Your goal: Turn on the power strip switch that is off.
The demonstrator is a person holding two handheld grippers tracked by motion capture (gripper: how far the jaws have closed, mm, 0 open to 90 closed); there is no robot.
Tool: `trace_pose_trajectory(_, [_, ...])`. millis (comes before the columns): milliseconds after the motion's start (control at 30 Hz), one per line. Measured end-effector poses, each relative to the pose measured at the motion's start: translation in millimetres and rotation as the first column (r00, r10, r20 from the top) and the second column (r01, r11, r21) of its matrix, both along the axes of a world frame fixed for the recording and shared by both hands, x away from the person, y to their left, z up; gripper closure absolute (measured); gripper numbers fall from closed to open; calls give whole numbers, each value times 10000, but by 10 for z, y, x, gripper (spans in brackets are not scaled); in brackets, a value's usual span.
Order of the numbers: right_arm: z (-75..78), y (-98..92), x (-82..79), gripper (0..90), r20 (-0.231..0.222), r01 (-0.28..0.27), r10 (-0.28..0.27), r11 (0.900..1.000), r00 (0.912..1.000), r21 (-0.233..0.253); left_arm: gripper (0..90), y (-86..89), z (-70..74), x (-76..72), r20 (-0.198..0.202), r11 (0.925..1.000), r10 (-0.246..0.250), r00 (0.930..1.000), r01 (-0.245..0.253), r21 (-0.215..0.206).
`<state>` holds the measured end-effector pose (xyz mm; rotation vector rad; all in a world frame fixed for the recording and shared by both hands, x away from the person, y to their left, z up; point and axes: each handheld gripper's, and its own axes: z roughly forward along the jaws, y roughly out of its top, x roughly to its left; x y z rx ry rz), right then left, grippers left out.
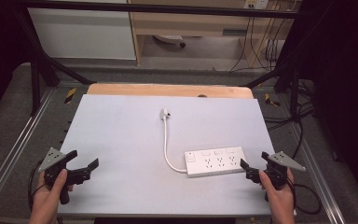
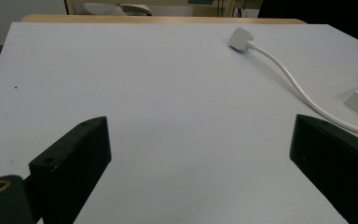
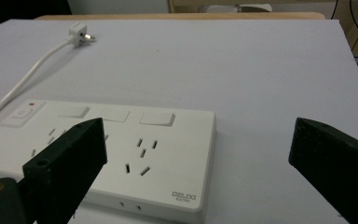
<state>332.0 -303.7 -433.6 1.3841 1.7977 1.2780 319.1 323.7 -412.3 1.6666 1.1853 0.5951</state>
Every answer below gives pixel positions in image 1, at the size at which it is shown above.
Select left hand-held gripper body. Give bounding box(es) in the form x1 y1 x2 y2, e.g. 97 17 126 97
37 147 92 205

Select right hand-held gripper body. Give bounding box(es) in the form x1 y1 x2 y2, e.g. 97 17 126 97
245 150 308 203

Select person's right hand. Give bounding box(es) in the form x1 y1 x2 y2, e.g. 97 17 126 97
258 167 296 224

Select person's left hand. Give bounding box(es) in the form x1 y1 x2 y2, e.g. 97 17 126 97
28 168 75 224

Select white power strip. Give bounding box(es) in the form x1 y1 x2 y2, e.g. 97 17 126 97
184 146 248 178

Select yellow black tape strip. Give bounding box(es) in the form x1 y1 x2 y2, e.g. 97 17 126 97
63 87 78 105
264 92 282 107

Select white plug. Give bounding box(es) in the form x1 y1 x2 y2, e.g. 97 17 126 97
158 107 172 122

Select wooden table board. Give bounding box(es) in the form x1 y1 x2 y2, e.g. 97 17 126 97
86 82 255 100

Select white cabinet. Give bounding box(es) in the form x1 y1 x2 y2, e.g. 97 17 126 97
27 0 137 61

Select white device under desk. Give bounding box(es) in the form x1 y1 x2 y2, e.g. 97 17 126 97
153 34 187 49

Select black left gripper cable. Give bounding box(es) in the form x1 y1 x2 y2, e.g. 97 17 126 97
27 160 49 213

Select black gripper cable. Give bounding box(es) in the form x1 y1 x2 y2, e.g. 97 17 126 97
286 177 323 216
27 160 49 213

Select aluminium rail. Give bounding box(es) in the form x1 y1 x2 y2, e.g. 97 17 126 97
0 88 56 213
287 122 347 224

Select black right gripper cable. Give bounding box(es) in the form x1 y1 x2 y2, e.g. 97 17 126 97
286 177 323 216

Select black floor cables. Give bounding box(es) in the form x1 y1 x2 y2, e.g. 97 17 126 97
261 77 317 161

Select white power strip cable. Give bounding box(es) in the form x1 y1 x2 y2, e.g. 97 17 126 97
162 117 188 175

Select black metal frame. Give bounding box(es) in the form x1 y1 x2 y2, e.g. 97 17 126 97
11 0 312 117

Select hanging black desk cables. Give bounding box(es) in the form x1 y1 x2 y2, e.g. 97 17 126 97
228 14 288 74

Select white wall socket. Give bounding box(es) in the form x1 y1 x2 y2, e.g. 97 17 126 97
243 0 270 10

